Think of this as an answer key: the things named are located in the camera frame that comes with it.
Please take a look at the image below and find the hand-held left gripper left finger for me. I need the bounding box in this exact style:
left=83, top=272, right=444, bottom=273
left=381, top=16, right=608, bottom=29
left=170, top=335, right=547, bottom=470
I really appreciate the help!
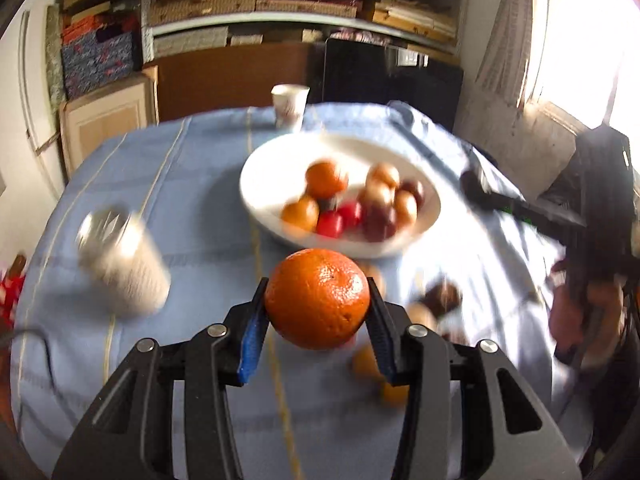
left=51, top=276, right=271, bottom=480

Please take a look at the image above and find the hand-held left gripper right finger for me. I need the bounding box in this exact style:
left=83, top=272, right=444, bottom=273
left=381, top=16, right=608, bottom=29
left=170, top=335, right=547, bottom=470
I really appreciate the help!
left=366, top=277, right=583, bottom=480

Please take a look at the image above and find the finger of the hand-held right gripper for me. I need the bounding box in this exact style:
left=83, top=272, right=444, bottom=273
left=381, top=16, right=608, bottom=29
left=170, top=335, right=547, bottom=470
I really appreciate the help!
left=479, top=187, right=588, bottom=236

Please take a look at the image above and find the dark purple passion fruit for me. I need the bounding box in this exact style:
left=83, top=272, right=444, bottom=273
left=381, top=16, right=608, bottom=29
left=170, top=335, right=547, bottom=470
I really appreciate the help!
left=400, top=179, right=426, bottom=206
left=424, top=281, right=463, bottom=317
left=460, top=169, right=493, bottom=208

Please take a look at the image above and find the large orange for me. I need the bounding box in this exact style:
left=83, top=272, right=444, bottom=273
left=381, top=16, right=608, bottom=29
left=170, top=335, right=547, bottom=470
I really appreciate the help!
left=263, top=248, right=372, bottom=351

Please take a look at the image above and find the large yellow passion fruit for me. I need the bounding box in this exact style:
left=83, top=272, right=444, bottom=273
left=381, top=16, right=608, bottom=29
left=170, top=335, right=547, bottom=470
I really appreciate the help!
left=394, top=190, right=418, bottom=228

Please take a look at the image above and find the white plate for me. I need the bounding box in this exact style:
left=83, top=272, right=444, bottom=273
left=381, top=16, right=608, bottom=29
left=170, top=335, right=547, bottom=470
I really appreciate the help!
left=239, top=132, right=442, bottom=259

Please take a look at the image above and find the person's right hand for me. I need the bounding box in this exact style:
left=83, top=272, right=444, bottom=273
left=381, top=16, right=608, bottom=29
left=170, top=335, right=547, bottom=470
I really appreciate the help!
left=547, top=260, right=632, bottom=367

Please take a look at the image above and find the small yellow passion fruit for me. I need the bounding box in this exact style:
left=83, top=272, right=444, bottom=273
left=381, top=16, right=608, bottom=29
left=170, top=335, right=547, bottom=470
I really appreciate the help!
left=406, top=302, right=438, bottom=331

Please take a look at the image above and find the dark red plum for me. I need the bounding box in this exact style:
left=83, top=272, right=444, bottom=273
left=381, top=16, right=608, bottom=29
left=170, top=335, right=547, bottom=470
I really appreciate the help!
left=362, top=204, right=398, bottom=242

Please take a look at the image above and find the red tomato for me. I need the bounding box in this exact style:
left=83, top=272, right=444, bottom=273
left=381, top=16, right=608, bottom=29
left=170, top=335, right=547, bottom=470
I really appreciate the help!
left=337, top=201, right=363, bottom=230
left=316, top=211, right=346, bottom=239

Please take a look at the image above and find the bright window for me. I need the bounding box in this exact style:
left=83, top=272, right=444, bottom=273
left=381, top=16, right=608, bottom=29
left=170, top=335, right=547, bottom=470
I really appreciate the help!
left=520, top=0, right=640, bottom=131

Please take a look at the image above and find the white drink can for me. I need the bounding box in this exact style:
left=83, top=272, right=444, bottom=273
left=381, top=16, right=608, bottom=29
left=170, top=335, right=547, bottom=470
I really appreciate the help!
left=75, top=204, right=172, bottom=317

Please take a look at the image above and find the pale curtain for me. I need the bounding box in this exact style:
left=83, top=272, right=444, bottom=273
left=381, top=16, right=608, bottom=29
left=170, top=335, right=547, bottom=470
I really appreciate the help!
left=475, top=0, right=538, bottom=108

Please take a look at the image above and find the blue checked tablecloth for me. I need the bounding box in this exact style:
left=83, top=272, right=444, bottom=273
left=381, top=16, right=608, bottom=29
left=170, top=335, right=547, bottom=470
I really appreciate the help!
left=10, top=101, right=596, bottom=480

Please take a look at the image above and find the black chair back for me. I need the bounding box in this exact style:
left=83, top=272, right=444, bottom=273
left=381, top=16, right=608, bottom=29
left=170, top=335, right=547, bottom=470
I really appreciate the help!
left=322, top=37, right=465, bottom=133

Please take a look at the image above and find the white paper cup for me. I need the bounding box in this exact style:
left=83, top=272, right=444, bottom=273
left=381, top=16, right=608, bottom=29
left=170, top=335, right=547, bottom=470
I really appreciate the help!
left=270, top=84, right=311, bottom=133

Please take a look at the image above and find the red bag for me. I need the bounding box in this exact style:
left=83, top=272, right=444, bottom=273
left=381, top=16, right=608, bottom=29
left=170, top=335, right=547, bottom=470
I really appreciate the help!
left=0, top=255, right=28, bottom=331

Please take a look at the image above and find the brown wooden board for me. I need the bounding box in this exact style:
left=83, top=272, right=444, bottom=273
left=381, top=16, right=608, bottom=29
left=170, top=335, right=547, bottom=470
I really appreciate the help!
left=142, top=42, right=326, bottom=123

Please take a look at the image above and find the white metal shelf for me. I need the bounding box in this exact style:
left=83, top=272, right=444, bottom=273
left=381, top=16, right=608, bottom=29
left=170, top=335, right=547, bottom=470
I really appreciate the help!
left=140, top=0, right=473, bottom=56

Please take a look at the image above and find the stack of blue patterned boxes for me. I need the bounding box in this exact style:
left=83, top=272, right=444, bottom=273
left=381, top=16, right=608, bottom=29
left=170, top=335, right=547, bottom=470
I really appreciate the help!
left=60, top=15, right=143, bottom=101

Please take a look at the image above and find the white leaning board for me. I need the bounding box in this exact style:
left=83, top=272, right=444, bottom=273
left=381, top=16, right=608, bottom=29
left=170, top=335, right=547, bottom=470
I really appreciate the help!
left=17, top=7, right=66, bottom=156

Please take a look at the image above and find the green marbled panel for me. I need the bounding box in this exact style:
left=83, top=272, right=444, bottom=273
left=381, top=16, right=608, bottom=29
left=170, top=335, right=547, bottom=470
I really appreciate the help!
left=45, top=5, right=68, bottom=106

